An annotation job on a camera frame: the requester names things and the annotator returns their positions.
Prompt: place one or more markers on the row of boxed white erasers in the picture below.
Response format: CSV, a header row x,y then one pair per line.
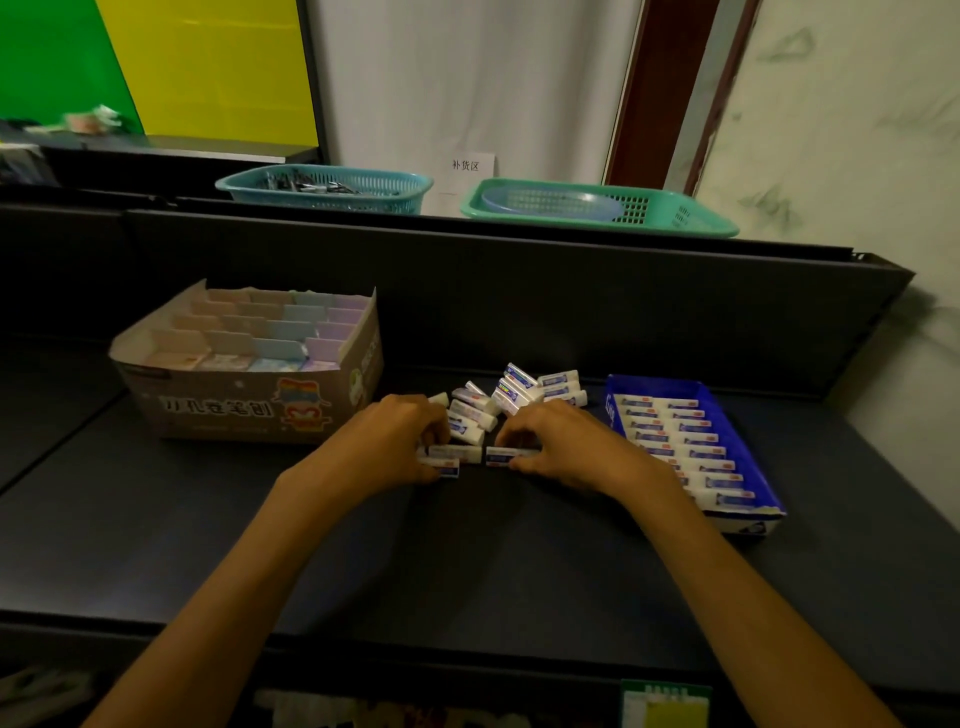
x,y
686,450

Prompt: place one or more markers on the loose pile of white erasers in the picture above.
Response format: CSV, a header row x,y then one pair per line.
x,y
510,394

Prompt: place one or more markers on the black shelf back panel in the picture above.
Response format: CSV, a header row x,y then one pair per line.
x,y
600,300

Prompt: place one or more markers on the teal plastic basket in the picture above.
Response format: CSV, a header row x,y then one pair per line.
x,y
390,191

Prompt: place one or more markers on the person's left forearm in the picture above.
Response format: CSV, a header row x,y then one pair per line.
x,y
225,592

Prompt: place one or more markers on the heap of metal clips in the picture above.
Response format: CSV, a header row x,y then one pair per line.
x,y
307,184

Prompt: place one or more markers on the green and yellow shelf tag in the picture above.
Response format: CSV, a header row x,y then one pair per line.
x,y
664,706

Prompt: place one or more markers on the grey ledge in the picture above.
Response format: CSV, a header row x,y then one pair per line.
x,y
187,148

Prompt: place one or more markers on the person's left hand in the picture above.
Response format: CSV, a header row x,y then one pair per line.
x,y
375,446

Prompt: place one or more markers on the white curtain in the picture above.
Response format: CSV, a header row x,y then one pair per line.
x,y
480,75

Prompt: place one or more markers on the green plastic basket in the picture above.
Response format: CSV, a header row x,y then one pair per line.
x,y
675,217

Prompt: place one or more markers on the person's right hand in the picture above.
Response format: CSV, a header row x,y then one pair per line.
x,y
577,446

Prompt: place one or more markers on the person's right thumb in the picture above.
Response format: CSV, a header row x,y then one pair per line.
x,y
529,464

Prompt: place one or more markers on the person's right forearm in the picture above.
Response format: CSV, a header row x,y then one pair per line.
x,y
742,600

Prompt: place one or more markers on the rows of pastel sharpeners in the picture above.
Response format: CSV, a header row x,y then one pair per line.
x,y
255,330

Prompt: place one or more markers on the white eraser with blue sleeve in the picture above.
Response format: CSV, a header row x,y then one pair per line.
x,y
504,455
446,467
459,454

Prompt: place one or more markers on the beige printed cardboard display box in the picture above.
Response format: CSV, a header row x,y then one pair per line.
x,y
225,409

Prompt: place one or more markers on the white paper sign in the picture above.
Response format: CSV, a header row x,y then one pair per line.
x,y
469,176

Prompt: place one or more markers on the green board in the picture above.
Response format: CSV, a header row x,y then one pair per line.
x,y
52,60

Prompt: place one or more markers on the person's left thumb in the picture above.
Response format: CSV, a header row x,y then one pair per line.
x,y
424,472

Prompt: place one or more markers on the blue cardboard display box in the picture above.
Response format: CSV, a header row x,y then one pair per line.
x,y
720,420

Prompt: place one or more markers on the dark red door frame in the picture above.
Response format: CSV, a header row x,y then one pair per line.
x,y
660,90

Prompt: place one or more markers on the crumpled pale wrapper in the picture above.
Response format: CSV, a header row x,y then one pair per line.
x,y
94,120

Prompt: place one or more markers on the yellow board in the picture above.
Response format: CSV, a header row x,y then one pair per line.
x,y
217,75

